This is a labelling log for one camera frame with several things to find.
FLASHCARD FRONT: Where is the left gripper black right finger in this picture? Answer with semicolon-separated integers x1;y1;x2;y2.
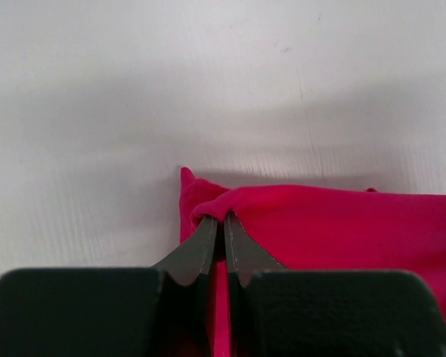
224;213;446;356

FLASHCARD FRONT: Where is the magenta t shirt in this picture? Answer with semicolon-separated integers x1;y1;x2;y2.
176;166;446;357

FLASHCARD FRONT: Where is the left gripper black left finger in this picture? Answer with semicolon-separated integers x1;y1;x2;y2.
0;216;218;356

